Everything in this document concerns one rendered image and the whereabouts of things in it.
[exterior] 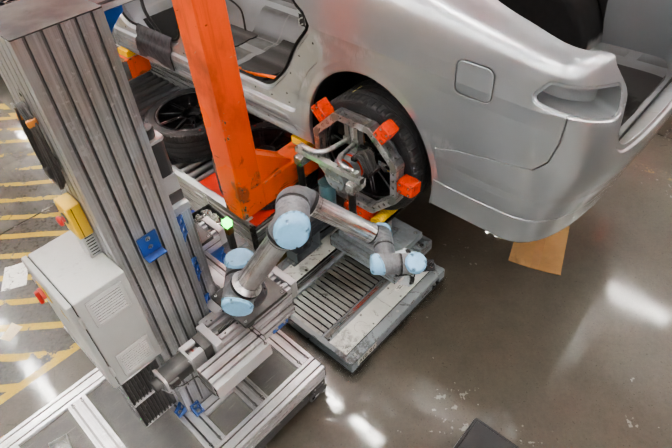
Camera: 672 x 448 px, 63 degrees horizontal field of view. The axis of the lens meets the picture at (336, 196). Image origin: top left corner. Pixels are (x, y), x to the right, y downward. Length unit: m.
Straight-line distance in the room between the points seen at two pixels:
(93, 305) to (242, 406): 1.03
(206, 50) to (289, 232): 1.04
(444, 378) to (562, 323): 0.74
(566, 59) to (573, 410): 1.70
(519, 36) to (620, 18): 1.79
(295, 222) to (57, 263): 0.84
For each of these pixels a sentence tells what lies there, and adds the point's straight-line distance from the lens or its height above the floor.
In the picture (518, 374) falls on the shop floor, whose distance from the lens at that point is 3.07.
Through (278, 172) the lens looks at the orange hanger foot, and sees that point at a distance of 3.07.
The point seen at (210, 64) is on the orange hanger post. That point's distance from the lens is 2.52.
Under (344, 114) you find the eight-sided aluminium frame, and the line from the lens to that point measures 2.67.
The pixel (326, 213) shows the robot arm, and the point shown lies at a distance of 1.91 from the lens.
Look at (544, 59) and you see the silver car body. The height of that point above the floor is 1.62.
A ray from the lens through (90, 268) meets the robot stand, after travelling 2.03.
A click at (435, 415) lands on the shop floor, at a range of 2.90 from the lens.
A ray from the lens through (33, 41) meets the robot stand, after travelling 1.59.
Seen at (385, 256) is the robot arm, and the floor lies 1.12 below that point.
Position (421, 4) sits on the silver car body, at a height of 1.69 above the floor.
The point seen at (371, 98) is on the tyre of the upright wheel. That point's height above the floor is 1.18.
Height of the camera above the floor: 2.57
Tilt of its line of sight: 41 degrees down
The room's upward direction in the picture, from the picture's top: 5 degrees counter-clockwise
